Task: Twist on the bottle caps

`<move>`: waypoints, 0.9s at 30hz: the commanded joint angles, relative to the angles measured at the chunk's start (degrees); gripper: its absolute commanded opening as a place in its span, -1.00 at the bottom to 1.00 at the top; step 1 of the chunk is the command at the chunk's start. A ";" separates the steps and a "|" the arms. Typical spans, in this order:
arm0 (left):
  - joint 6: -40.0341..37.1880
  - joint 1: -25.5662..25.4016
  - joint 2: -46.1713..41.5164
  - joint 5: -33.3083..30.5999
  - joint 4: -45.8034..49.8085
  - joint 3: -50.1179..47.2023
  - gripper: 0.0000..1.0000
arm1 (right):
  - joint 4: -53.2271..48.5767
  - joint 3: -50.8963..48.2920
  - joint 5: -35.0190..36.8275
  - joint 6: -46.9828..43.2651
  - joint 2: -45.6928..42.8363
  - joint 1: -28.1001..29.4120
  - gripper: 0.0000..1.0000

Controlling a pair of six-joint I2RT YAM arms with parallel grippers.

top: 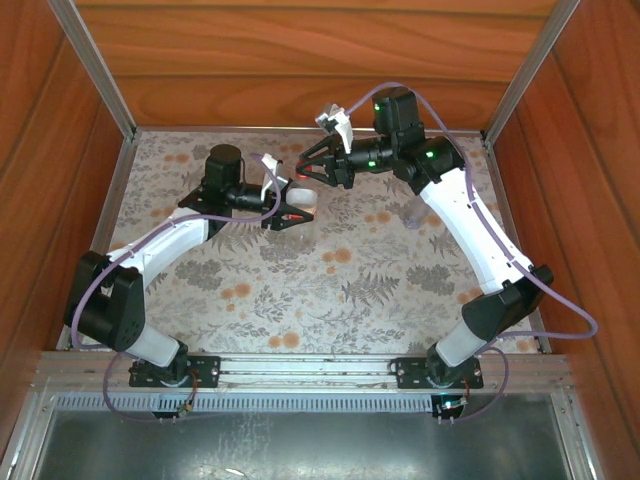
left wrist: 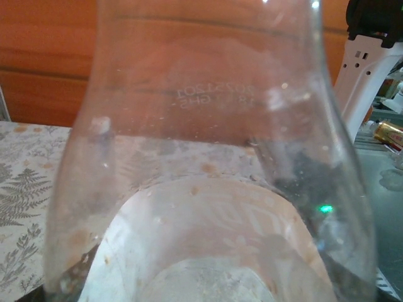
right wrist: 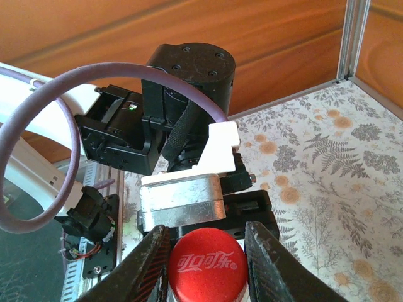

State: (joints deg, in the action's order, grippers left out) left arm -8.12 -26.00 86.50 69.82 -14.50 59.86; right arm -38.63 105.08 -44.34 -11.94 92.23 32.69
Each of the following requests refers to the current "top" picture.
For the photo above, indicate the clear bottle with red label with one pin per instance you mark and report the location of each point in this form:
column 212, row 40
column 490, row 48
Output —
column 302, row 199

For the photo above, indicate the clear purple-tinted plastic bottle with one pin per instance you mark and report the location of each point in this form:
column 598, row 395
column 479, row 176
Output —
column 416, row 217

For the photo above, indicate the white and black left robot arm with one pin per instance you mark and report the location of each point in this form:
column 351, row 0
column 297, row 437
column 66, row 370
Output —
column 150, row 245

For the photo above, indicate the floral tablecloth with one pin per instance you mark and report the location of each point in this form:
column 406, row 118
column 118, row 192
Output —
column 320, row 290

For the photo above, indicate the galvanised metal sheet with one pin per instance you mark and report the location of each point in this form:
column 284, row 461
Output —
column 300, row 445

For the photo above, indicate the small connector board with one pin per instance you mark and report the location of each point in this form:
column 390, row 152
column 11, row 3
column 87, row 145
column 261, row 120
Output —
column 186, row 409
column 450, row 406

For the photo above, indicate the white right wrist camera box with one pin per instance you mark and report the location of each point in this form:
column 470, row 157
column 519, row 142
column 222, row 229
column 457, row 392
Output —
column 342, row 125

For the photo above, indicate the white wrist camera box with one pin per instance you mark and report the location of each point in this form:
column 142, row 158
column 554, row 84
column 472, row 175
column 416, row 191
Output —
column 272, row 172
column 342, row 125

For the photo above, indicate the aluminium table edge rail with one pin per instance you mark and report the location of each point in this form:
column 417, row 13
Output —
column 505, row 210
column 225, row 130
column 107, row 215

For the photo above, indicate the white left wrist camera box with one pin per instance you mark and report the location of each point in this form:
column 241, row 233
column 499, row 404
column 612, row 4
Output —
column 272, row 172

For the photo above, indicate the aluminium frame post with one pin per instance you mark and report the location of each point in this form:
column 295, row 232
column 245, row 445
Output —
column 95, row 70
column 530, row 70

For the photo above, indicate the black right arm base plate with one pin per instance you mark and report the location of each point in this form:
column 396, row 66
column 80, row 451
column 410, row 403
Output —
column 407, row 372

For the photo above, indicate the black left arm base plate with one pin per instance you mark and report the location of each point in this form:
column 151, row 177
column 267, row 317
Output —
column 207, row 372

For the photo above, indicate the aluminium frame bar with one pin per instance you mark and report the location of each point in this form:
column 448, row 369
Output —
column 580, row 440
column 22, row 440

